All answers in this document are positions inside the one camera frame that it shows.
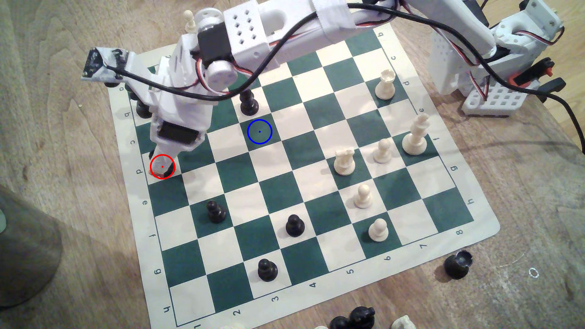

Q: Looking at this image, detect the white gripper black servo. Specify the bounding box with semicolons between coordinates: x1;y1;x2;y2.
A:
145;34;216;172

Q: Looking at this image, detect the green and white chess mat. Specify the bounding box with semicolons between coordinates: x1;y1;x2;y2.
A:
105;20;501;329

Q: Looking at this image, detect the black king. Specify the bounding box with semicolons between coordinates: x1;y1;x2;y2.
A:
126;84;153;119

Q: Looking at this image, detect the black bishop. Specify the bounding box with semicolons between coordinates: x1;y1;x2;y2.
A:
240;89;260;116

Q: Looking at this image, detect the grey blurred cylinder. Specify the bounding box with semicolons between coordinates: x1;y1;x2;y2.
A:
0;184;64;309

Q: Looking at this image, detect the white rook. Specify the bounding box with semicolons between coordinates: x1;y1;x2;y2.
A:
334;148;356;176
375;69;396;101

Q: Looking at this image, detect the white king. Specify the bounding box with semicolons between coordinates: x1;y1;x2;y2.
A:
402;113;431;156

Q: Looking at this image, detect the black knight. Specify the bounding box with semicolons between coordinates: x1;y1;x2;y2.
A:
348;306;376;329

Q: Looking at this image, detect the black and orange clamp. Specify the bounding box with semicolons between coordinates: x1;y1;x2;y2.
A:
508;58;567;103

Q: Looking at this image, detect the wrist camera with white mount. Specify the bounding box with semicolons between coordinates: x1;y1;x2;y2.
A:
81;47;158;99

